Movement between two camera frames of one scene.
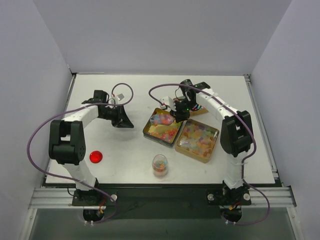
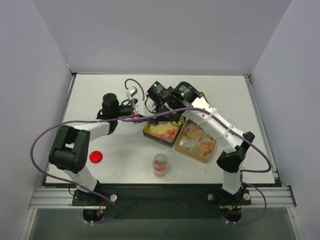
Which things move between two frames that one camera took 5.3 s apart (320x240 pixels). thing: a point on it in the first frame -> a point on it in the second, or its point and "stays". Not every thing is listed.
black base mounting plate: [163, 202] stays
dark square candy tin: [162, 134] stays
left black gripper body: [119, 116] -> [133, 110]
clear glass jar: [160, 165] stays
